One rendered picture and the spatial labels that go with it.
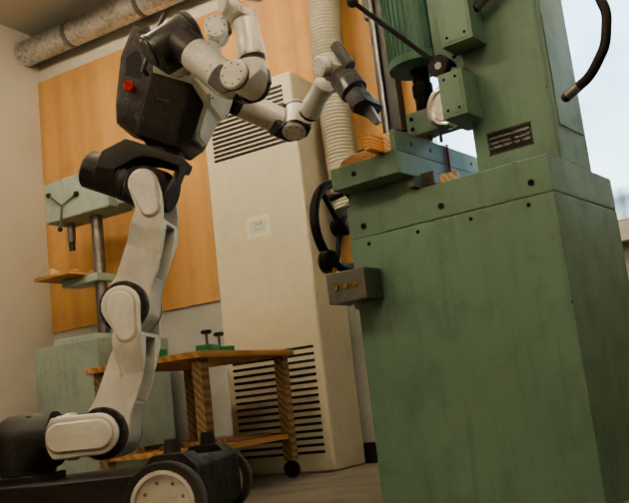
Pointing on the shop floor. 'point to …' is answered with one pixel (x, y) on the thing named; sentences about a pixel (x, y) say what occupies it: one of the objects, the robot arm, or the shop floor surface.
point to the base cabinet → (506, 357)
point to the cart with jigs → (200, 389)
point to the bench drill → (78, 346)
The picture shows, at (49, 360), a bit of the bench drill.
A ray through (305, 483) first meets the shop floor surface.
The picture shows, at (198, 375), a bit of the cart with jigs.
